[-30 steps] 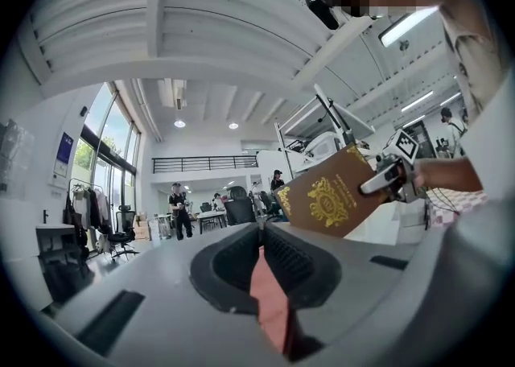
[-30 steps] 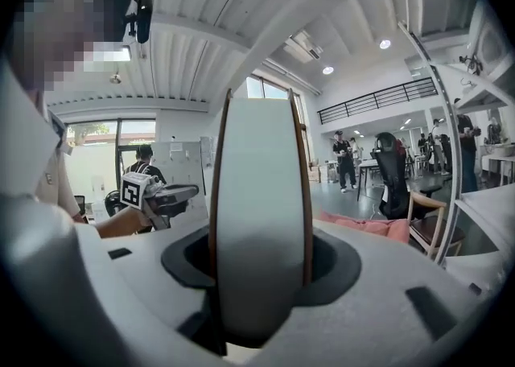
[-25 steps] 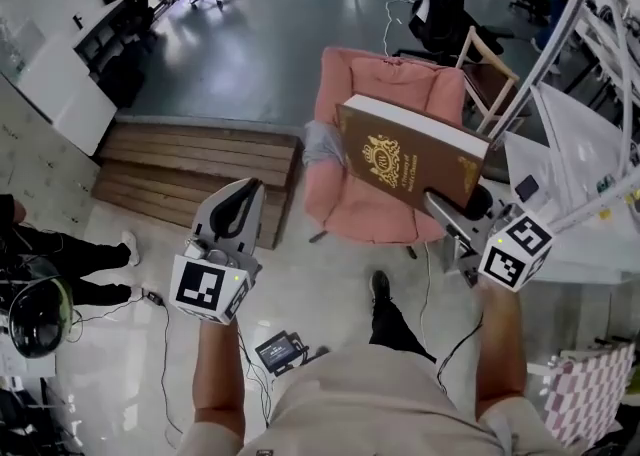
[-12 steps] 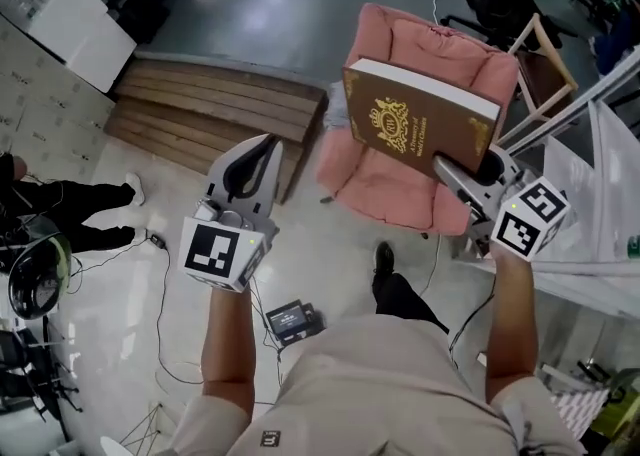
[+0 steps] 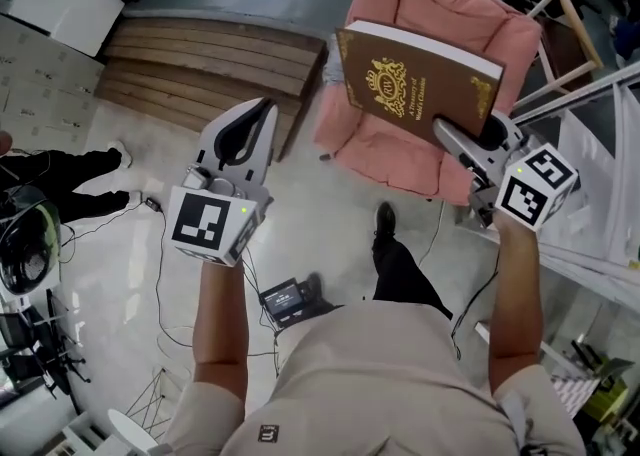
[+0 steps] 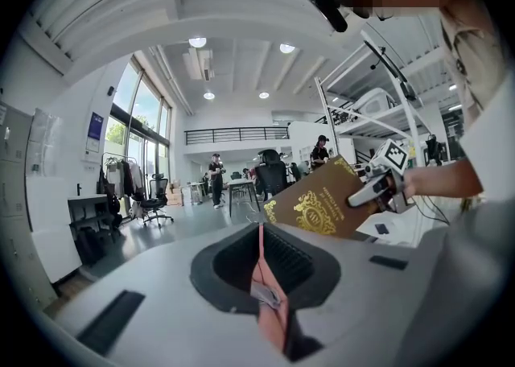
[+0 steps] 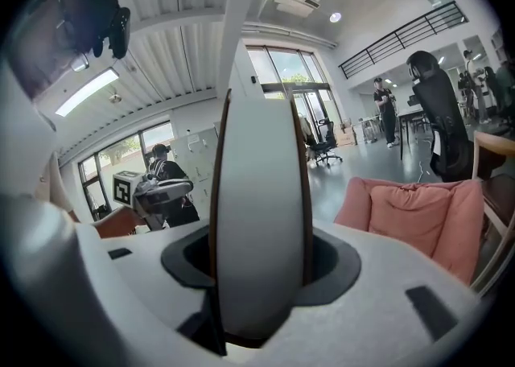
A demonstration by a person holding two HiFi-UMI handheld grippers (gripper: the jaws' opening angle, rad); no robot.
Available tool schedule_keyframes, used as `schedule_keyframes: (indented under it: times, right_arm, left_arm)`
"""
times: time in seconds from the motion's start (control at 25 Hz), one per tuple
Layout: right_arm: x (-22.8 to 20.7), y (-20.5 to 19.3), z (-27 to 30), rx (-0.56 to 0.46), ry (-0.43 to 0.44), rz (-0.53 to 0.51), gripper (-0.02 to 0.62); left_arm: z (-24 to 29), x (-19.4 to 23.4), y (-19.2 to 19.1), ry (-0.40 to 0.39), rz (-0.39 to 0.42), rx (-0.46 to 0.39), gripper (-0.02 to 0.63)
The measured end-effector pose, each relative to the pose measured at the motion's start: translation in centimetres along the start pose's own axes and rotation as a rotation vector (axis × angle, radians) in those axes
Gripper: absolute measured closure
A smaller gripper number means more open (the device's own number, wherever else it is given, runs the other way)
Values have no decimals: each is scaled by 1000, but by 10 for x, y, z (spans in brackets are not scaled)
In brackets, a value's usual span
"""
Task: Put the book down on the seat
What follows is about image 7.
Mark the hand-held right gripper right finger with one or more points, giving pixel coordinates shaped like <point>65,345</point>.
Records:
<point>374,317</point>

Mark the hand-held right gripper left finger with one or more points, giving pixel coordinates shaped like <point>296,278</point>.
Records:
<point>133,297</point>

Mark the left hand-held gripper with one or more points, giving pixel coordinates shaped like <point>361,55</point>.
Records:
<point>122,190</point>

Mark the pink armchair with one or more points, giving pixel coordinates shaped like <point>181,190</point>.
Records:
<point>410,216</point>

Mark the person's left forearm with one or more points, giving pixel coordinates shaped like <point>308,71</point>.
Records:
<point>116,222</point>

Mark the grey metal lockers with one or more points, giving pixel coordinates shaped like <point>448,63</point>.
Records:
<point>197,156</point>

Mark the black framed window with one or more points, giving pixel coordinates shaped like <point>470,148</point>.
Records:
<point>120,152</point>

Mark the long ceiling light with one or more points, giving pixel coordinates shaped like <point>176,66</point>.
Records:
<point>86,91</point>

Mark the glass sliding door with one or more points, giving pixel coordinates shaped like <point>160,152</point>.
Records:
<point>281,63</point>

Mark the person's beige shirt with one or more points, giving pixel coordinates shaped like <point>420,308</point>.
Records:
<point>24,136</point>

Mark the stack of cardboard boxes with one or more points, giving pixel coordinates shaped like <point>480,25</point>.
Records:
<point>346,138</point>

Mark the person's face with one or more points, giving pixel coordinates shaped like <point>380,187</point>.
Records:
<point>52,39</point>

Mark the dark table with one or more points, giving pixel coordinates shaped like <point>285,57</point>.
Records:
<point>410,112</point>

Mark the wooden chair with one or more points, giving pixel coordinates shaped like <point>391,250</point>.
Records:
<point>495,141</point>

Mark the tall black office chair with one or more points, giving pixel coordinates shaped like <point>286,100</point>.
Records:
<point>438,108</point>

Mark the round ceiling light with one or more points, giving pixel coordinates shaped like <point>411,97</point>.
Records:
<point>335,17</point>

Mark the black balcony railing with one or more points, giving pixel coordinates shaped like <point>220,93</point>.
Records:
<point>402,31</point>

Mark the black head-worn camera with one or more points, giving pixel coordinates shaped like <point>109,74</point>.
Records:
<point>118,31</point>

